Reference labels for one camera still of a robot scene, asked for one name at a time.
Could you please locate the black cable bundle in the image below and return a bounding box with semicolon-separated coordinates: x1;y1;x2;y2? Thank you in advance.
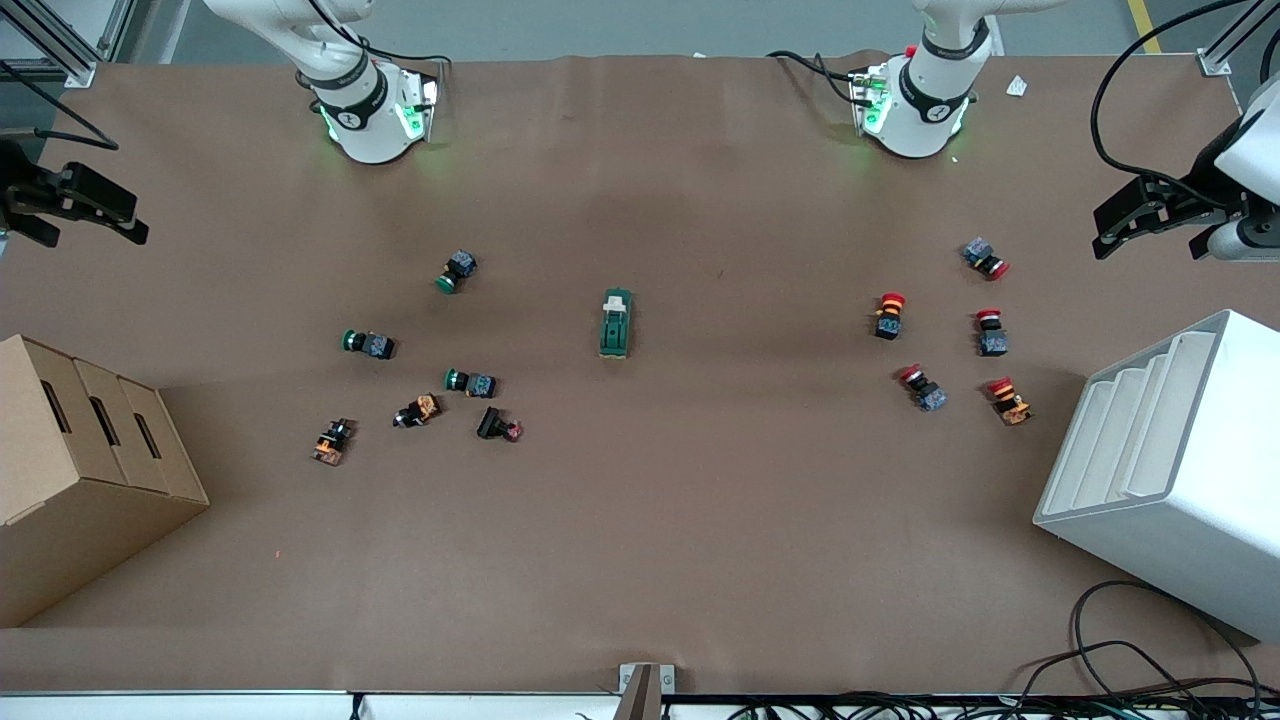
690;580;1280;720

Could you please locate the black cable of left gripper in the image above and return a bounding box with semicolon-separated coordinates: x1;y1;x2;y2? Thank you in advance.
1089;0;1280;184

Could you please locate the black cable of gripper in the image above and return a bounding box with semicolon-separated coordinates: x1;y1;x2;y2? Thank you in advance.
0;60;120;153
1089;0;1280;184

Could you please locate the brown paper table cover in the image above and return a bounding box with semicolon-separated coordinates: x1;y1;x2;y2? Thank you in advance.
0;50;1280;696

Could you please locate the grey metal camera bracket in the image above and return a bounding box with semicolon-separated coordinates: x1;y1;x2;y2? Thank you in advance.
612;662;677;720

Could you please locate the red mushroom button grey block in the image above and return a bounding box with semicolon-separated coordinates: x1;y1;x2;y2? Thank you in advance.
897;364;949;414
962;237;1011;281

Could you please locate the brown cardboard box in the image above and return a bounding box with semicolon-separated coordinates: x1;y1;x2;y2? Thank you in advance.
0;334;212;630

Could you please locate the red yellow stop button orange block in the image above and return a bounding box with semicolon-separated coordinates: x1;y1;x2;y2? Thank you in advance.
987;376;1034;427

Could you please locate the black cable at right arm base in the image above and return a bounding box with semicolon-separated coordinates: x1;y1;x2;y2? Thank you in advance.
305;0;453;73

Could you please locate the black cable at arm base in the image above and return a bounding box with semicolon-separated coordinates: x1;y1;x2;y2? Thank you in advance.
305;0;453;73
766;49;873;107

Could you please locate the aluminium frame profile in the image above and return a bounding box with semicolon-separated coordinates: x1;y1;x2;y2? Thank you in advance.
1196;0;1280;78
0;0;136;89

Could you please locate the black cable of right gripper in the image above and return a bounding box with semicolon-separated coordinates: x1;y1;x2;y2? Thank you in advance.
0;60;120;153

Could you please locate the black cable at left arm base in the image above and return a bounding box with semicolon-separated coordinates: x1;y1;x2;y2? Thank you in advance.
766;49;873;107

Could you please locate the white stepped plastic rack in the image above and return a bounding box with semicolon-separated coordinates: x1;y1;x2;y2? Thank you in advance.
1032;309;1280;644

